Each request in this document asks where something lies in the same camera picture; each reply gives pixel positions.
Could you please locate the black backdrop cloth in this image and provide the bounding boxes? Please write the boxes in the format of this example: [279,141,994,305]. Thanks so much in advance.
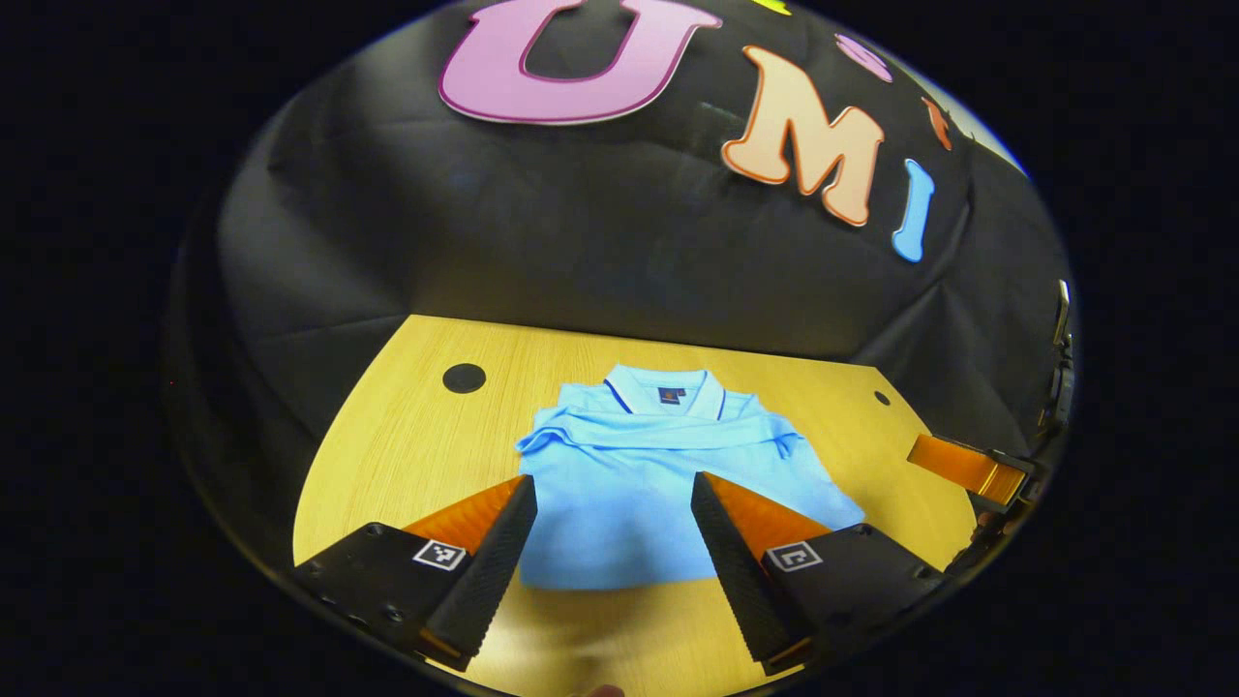
[169,0,1075,562]

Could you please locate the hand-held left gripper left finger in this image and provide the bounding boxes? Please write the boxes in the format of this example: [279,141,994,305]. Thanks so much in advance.
[293,474,539,673]

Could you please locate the light blue T-shirt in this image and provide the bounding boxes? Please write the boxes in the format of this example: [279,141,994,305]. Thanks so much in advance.
[515,364,865,591]

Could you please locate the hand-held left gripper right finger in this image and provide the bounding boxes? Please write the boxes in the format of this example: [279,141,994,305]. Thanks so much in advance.
[690,471,950,677]

